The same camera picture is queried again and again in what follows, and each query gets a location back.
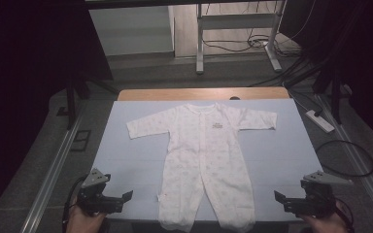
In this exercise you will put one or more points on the dark floor socket frame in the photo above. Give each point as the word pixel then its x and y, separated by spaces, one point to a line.
pixel 77 146

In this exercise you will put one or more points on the dark table grommet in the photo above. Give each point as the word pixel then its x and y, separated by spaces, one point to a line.
pixel 234 98

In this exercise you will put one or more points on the person's left hand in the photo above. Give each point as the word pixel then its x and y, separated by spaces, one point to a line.
pixel 84 223

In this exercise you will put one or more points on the white power strip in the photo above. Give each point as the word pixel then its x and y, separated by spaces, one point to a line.
pixel 320 122

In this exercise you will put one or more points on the person's right hand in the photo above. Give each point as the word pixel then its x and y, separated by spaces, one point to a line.
pixel 328 225

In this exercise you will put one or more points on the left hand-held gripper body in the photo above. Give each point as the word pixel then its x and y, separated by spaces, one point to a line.
pixel 94 199

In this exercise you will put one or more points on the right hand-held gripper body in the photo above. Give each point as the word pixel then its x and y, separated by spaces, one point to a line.
pixel 317 202

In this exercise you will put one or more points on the white baby romper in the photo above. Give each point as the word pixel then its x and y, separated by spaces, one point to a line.
pixel 204 145

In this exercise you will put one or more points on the grey cabinet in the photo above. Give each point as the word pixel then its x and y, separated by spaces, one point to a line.
pixel 132 32

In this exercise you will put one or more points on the black curtain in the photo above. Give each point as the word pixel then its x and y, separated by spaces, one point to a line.
pixel 366 64
pixel 22 81

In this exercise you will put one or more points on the white metal stand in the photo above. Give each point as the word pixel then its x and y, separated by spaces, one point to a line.
pixel 236 21

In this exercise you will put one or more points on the black stand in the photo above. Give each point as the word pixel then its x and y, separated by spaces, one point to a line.
pixel 71 106
pixel 336 103

